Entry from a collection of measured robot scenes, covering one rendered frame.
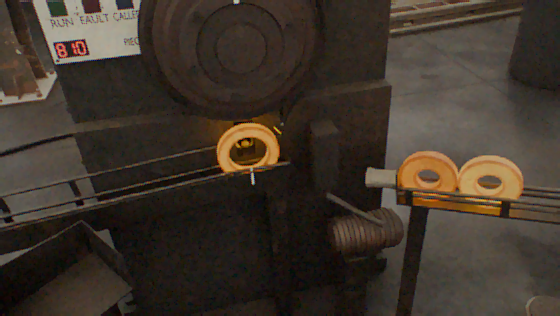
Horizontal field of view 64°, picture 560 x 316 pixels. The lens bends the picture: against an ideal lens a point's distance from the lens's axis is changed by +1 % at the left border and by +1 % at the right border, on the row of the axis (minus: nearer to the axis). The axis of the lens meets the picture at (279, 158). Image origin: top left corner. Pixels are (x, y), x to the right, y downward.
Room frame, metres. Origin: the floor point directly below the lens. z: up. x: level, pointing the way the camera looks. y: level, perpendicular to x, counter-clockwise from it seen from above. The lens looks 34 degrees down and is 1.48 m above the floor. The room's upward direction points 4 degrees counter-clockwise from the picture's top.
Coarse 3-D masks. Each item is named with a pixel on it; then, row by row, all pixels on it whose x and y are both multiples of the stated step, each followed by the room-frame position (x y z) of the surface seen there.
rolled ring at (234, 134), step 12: (228, 132) 1.12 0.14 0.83; (240, 132) 1.11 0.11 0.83; (252, 132) 1.11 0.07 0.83; (264, 132) 1.12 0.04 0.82; (228, 144) 1.10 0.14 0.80; (276, 144) 1.12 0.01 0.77; (228, 156) 1.11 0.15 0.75; (276, 156) 1.12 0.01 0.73; (228, 168) 1.10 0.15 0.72; (240, 168) 1.12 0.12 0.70
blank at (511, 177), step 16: (480, 160) 0.95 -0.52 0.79; (496, 160) 0.93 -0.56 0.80; (464, 176) 0.95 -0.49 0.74; (480, 176) 0.94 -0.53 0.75; (496, 176) 0.92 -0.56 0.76; (512, 176) 0.91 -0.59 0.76; (464, 192) 0.95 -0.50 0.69; (480, 192) 0.93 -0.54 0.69; (496, 192) 0.92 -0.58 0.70; (512, 192) 0.90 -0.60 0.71
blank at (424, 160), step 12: (420, 156) 1.00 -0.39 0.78; (432, 156) 0.99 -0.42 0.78; (444, 156) 1.00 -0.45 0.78; (408, 168) 1.01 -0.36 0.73; (420, 168) 1.00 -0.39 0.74; (432, 168) 0.99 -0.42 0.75; (444, 168) 0.97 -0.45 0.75; (456, 168) 0.98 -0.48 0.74; (408, 180) 1.01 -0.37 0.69; (420, 180) 1.02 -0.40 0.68; (444, 180) 0.97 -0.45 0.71; (456, 180) 0.96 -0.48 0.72
